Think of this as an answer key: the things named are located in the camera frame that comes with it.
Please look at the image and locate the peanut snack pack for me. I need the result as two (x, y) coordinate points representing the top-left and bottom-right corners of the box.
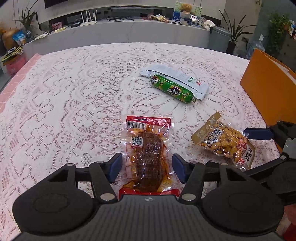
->
(191, 112), (255, 170)

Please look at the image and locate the white foil snack pouch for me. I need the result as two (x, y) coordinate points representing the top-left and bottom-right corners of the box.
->
(140, 64), (209, 102)

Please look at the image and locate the green sausage snack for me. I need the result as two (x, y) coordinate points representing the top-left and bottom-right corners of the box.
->
(149, 74), (194, 103)

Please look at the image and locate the red braised meat pack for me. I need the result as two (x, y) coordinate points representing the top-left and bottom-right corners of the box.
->
(118, 115), (180, 197)

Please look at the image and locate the orange cardboard box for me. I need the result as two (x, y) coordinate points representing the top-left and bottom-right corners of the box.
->
(240, 49), (295, 126)

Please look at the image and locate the dark grey drawer cabinet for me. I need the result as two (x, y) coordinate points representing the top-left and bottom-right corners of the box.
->
(277, 33), (296, 72)

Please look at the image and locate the blue water jug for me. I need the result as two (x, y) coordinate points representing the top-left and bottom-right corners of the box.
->
(246, 40), (265, 60)

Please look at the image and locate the grey trash bin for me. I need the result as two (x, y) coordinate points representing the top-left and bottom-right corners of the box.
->
(207, 26), (231, 53)

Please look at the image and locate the potted long-leaf plant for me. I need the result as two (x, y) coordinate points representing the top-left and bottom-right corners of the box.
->
(219, 10), (256, 55)

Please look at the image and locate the hanging vine plant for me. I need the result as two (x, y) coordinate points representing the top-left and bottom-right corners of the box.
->
(265, 12), (290, 58)

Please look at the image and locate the teddy bear gift box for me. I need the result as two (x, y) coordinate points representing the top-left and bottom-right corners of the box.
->
(173, 1), (203, 23)

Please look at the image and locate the pink storage box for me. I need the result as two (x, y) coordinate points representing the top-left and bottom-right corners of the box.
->
(6, 55), (26, 75)

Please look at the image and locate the golden gourd ornament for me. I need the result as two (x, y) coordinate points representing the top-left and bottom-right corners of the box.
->
(1, 28), (19, 50)

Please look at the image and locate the grey TV console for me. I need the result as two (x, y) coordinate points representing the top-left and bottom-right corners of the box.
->
(23, 19), (210, 60)

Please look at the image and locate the white wifi router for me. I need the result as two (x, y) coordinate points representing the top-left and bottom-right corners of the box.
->
(80, 11), (97, 26)

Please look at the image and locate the left potted plant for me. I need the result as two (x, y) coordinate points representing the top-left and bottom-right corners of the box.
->
(14, 0), (38, 39)

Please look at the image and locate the black wall television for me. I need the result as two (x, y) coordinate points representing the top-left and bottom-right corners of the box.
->
(44, 0), (76, 9)

